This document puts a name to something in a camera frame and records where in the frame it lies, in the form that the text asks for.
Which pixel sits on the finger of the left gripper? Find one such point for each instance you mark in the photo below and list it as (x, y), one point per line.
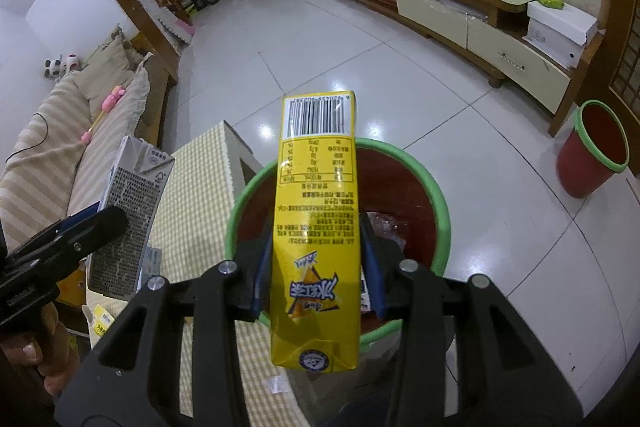
(81, 215)
(78, 242)

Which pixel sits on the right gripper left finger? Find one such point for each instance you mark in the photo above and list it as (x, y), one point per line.
(171, 358)

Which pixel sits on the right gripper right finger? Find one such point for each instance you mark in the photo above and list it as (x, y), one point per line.
(466, 356)

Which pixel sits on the grey milk carton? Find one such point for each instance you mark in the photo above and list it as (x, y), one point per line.
(135, 185)

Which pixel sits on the yellow drink carton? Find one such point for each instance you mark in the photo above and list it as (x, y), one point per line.
(315, 269)

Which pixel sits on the yellow tissue pack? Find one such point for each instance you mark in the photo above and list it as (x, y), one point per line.
(99, 319)

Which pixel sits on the trash inside bin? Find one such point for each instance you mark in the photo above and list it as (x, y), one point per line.
(385, 236)

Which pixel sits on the green rimmed red trash bin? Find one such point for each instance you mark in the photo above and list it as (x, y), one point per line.
(398, 194)

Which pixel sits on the small red trash bin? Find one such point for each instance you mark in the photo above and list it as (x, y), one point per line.
(596, 149)

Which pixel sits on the person's left hand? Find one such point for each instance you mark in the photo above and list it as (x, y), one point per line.
(48, 348)

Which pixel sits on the striped beige sofa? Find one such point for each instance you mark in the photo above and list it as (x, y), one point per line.
(50, 174)

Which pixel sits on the checkered beige table mat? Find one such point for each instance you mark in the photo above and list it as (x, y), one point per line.
(190, 229)

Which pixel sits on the pink toy on sofa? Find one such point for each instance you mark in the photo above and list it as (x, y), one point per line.
(106, 107)

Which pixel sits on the black white plush toy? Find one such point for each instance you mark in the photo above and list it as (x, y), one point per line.
(56, 68)

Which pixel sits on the beige sofa cushion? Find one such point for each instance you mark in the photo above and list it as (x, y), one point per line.
(113, 63)

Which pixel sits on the wooden lattice door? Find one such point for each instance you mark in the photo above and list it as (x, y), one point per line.
(613, 76)

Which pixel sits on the white box beside cabinet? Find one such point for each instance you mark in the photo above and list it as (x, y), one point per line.
(562, 34)

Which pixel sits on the cream wooden TV cabinet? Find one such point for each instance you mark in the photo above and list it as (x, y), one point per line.
(490, 34)

